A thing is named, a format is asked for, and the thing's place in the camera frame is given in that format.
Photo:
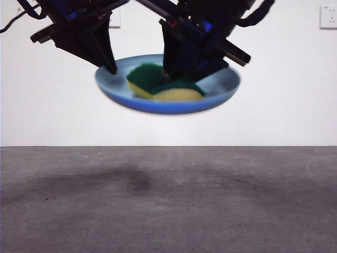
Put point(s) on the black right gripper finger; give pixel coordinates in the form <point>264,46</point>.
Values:
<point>169,50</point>
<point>208,66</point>

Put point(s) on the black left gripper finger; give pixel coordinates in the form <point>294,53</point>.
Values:
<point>79,46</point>
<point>105,47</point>

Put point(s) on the yellow sponge with green scourer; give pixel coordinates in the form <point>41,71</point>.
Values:
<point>176,95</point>

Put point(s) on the light blue round plate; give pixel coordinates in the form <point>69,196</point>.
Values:
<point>168,108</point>

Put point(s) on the white wall socket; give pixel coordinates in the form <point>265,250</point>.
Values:
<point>329,17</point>
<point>116,18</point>

